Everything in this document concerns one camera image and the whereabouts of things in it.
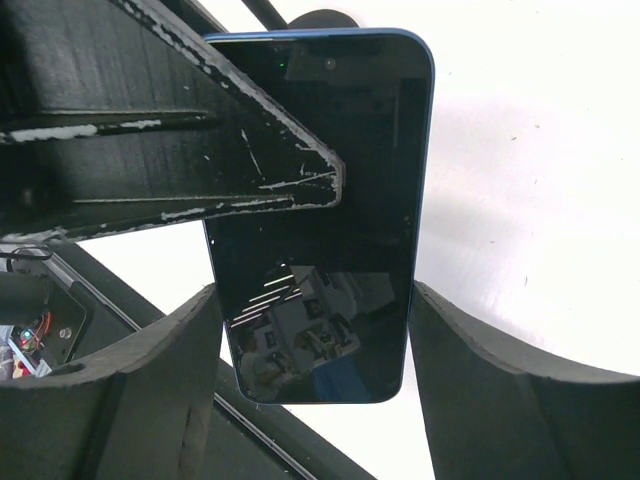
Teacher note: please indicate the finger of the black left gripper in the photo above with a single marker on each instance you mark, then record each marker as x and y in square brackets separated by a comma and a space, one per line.
[118, 116]

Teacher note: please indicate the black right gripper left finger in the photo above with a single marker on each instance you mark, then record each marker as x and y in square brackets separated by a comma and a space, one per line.
[137, 409]

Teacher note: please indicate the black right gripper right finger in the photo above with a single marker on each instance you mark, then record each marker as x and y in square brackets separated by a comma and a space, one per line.
[495, 407]

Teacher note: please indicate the black smartphone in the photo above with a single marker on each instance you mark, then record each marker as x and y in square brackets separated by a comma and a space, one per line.
[317, 302]

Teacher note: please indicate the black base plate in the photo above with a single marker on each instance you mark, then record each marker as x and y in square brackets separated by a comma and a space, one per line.
[68, 306]

